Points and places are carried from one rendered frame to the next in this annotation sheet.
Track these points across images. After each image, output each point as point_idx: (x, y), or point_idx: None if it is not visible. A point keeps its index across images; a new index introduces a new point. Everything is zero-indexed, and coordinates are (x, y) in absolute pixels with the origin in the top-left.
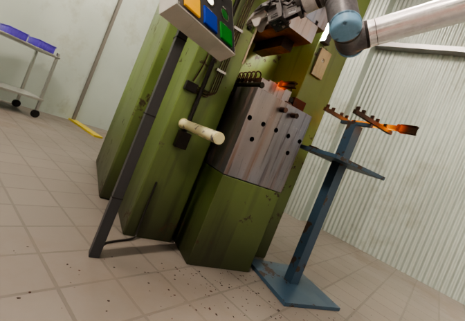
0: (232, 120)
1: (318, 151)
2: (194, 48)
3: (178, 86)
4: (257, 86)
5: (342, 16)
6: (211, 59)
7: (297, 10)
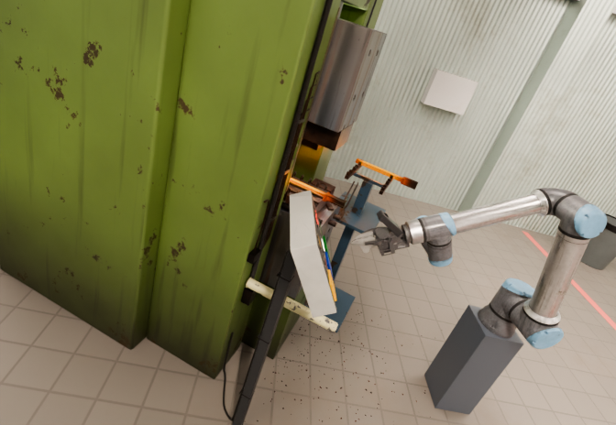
0: (286, 248)
1: (350, 227)
2: (247, 217)
3: (236, 256)
4: None
5: (445, 263)
6: (267, 218)
7: (406, 245)
